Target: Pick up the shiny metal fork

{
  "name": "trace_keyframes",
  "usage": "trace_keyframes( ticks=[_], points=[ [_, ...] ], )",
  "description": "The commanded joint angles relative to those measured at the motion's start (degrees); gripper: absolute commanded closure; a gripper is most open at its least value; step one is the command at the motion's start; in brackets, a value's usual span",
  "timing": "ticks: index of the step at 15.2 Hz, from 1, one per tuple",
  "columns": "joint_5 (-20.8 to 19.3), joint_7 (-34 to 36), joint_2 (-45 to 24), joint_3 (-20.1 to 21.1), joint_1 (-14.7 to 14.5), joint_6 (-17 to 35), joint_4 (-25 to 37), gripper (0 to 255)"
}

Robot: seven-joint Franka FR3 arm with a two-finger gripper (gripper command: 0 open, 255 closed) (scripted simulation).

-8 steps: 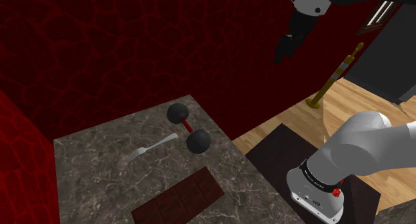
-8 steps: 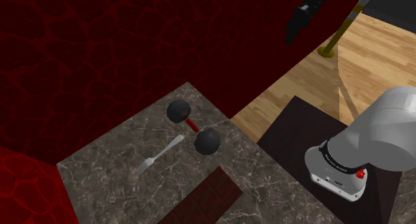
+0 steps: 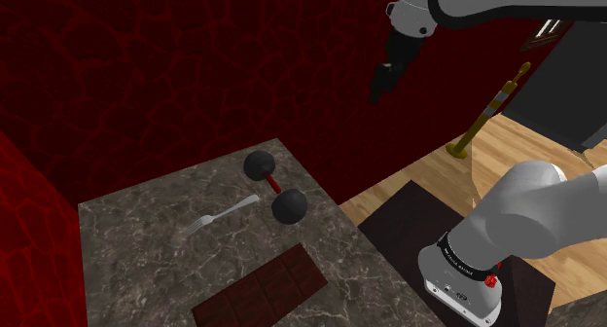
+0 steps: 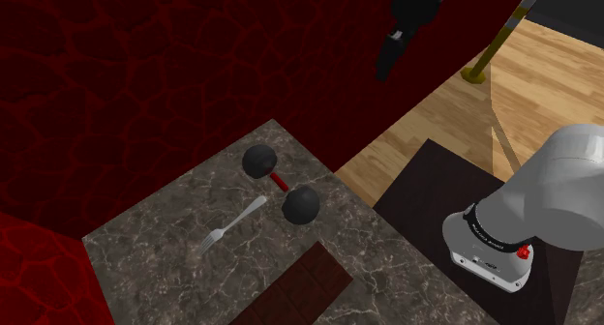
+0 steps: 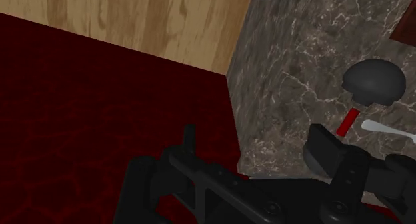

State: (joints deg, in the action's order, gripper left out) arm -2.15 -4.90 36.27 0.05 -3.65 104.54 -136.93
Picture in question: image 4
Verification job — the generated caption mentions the brown chocolate bar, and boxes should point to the brown chocolate bar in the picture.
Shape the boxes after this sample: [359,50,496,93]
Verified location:
[227,240,355,325]

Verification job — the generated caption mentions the silver fork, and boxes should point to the silver fork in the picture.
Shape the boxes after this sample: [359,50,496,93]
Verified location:
[197,194,269,257]

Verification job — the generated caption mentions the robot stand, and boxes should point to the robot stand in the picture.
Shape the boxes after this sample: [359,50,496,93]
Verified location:
[372,137,588,325]

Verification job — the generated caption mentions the yellow and grey pole stand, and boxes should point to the yellow and grey pole stand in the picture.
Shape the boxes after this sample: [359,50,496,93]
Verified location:
[460,0,552,86]

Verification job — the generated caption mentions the black dumbbell with red handle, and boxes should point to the black dumbbell with red handle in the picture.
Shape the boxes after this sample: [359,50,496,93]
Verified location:
[241,143,322,226]

